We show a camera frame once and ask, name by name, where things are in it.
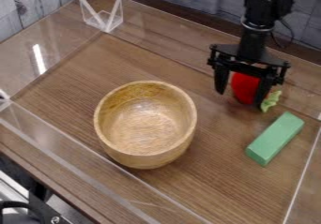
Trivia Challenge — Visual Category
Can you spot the wooden bowl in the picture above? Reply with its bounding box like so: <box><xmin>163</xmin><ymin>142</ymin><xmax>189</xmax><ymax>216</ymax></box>
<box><xmin>92</xmin><ymin>81</ymin><xmax>196</xmax><ymax>170</ymax></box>

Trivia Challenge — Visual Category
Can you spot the clear acrylic tray wall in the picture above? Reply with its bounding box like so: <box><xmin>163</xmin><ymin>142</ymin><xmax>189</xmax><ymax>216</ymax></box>
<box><xmin>0</xmin><ymin>89</ymin><xmax>211</xmax><ymax>224</ymax></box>

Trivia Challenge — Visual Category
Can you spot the black metal bracket with bolt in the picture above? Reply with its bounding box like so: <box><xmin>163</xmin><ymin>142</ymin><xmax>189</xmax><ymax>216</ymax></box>
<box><xmin>28</xmin><ymin>193</ymin><xmax>72</xmax><ymax>224</ymax></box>

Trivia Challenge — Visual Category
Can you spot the clear acrylic corner bracket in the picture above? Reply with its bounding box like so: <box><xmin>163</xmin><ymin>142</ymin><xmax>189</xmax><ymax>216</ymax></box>
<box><xmin>78</xmin><ymin>0</ymin><xmax>122</xmax><ymax>33</ymax></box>

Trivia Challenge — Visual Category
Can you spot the black cable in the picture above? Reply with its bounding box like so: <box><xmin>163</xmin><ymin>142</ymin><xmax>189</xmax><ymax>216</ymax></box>
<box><xmin>0</xmin><ymin>201</ymin><xmax>32</xmax><ymax>224</ymax></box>

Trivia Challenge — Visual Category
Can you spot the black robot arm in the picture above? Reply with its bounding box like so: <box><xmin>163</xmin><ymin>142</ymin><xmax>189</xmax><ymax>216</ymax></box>
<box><xmin>207</xmin><ymin>0</ymin><xmax>292</xmax><ymax>107</ymax></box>

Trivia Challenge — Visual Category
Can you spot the red plush fruit green leaf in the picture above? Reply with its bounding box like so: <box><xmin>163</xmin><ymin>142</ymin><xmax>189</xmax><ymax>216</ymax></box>
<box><xmin>229</xmin><ymin>73</ymin><xmax>282</xmax><ymax>112</ymax></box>

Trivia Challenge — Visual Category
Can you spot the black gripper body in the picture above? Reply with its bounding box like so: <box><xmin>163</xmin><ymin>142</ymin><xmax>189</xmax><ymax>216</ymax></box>
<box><xmin>207</xmin><ymin>44</ymin><xmax>291</xmax><ymax>85</ymax></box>

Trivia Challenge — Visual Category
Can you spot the green rectangular block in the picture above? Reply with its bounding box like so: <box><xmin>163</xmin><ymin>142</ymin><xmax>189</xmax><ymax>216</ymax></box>
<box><xmin>244</xmin><ymin>112</ymin><xmax>304</xmax><ymax>166</ymax></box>

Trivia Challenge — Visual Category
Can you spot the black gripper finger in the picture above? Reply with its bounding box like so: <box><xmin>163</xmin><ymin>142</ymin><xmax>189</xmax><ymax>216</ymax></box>
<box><xmin>213</xmin><ymin>64</ymin><xmax>229</xmax><ymax>94</ymax></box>
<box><xmin>254</xmin><ymin>75</ymin><xmax>272</xmax><ymax>107</ymax></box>

